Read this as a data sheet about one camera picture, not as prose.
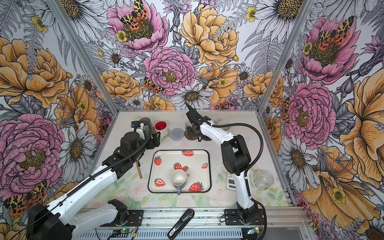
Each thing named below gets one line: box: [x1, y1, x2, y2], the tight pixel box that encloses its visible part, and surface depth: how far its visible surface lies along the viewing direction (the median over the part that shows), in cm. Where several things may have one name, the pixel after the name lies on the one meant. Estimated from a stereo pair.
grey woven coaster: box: [169, 127, 185, 141], surface depth 110 cm
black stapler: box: [167, 208, 195, 240], surface depth 71 cm
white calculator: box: [226, 172, 237, 192], surface depth 86 cm
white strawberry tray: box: [147, 149, 212, 193], surface depth 93 cm
